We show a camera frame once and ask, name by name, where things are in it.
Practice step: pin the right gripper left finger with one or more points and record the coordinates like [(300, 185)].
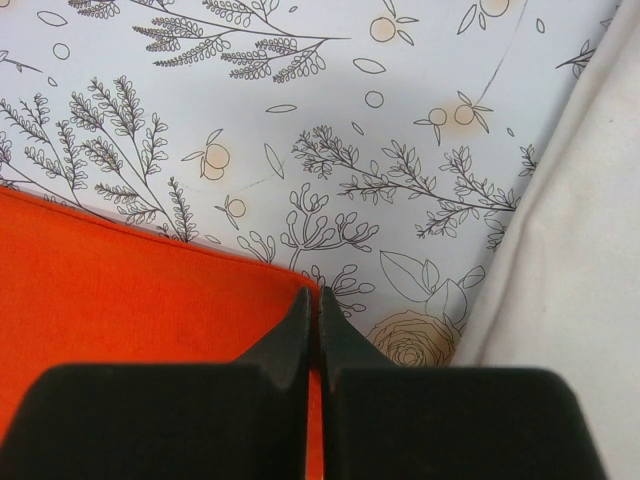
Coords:
[(246, 419)]

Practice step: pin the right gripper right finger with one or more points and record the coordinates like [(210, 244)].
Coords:
[(384, 421)]

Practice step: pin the orange t shirt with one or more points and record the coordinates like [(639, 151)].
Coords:
[(79, 290)]

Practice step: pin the folded cream t shirt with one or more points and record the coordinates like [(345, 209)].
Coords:
[(563, 290)]

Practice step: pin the floral patterned table mat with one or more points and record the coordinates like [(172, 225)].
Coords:
[(380, 148)]

